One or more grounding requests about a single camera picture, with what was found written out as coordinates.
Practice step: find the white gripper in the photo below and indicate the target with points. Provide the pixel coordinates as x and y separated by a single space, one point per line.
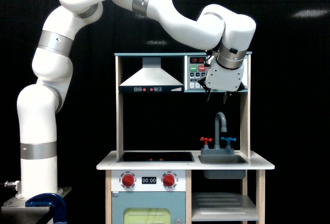
220 78

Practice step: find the white toy microwave door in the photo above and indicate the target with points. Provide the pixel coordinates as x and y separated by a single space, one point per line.
245 78

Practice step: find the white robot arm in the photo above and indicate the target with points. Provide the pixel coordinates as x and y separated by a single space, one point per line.
61 44

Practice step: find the right red oven knob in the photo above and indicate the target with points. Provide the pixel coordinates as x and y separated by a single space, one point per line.
168 180

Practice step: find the red oven knob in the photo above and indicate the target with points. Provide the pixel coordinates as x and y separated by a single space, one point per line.
128 180
168 180

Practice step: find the black oven timer display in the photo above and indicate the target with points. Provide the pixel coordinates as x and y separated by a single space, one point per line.
149 180

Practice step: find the left red oven knob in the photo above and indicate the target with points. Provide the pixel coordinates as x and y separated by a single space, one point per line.
128 180

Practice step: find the teal lower oven door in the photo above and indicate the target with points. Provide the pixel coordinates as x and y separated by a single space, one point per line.
148 207

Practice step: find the grey microwave control panel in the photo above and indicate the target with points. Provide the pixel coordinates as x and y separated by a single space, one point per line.
194 71

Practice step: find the grey toy faucet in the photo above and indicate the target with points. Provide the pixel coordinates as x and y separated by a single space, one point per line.
219 126

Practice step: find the grey toy sink basin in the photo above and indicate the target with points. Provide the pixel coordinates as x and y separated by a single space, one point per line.
223 166

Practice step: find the silver toy range hood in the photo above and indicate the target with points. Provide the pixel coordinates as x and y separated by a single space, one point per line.
151 78

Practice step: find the black backdrop curtain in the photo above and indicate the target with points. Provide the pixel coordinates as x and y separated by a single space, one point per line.
289 104

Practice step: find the black toy stovetop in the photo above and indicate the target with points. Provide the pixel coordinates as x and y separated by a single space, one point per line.
156 157

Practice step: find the grey lower shelf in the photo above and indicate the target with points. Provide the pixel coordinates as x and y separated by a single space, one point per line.
223 207

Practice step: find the blue clamp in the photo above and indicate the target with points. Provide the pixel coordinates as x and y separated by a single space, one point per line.
52 200

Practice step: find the red faucet tap handle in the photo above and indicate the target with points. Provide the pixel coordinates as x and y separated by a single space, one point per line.
206 141

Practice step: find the blue faucet tap handle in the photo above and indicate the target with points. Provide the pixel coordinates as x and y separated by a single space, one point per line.
228 141

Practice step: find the wooden toy kitchen frame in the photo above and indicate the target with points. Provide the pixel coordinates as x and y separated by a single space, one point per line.
155 122

